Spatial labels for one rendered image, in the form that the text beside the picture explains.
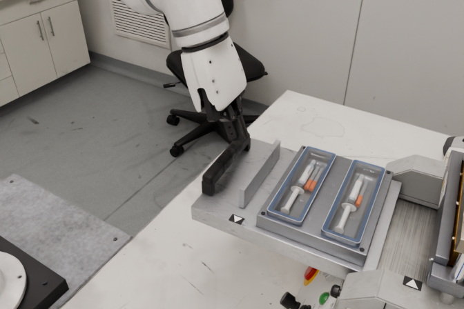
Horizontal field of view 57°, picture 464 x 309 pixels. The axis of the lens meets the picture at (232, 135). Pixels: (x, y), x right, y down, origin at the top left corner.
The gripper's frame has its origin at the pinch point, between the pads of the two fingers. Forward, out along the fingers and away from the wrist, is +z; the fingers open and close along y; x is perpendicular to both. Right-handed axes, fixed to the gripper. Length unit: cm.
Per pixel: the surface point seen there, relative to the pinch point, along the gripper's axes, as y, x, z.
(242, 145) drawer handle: -3.8, -2.6, 5.7
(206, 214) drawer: 11.1, -2.9, 9.5
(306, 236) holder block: 10.1, 13.2, 12.8
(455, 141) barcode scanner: -54, 25, 37
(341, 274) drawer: 11.1, 17.4, 18.6
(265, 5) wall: -159, -72, 12
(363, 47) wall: -155, -23, 42
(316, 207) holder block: 4.5, 12.9, 12.2
